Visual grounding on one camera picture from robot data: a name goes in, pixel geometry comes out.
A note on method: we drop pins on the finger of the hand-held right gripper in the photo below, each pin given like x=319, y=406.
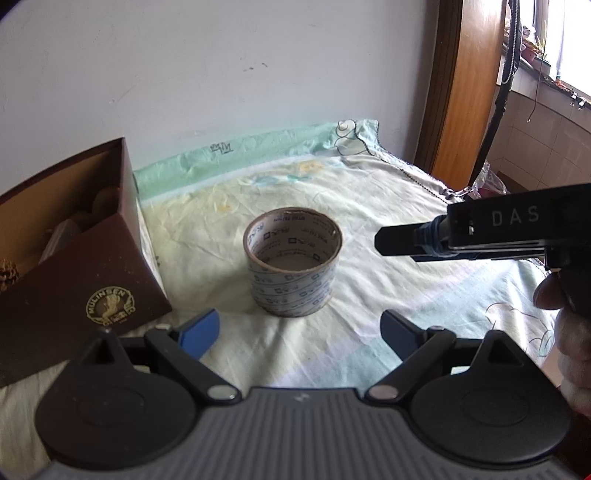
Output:
x=401, y=240

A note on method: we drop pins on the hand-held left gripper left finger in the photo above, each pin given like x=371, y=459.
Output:
x=201, y=331

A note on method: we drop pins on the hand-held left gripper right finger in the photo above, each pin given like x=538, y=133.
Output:
x=398, y=333

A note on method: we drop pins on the printed wide tape roll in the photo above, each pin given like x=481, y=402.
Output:
x=291, y=286

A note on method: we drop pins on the brown cardboard box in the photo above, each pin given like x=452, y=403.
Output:
x=78, y=277

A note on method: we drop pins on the person's right hand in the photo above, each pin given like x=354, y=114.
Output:
x=575, y=350

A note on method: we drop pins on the pale printed bed sheet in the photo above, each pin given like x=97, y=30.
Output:
x=378, y=194

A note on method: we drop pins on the clear plastic bag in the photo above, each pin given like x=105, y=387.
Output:
x=490, y=177

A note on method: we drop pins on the tan round object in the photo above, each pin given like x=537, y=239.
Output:
x=105, y=201

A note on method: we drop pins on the potted plants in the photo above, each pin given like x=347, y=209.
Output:
x=535, y=48

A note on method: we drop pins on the brown pine cone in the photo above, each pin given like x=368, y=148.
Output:
x=7, y=276

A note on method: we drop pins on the wooden door frame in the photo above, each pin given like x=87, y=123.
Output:
x=461, y=83

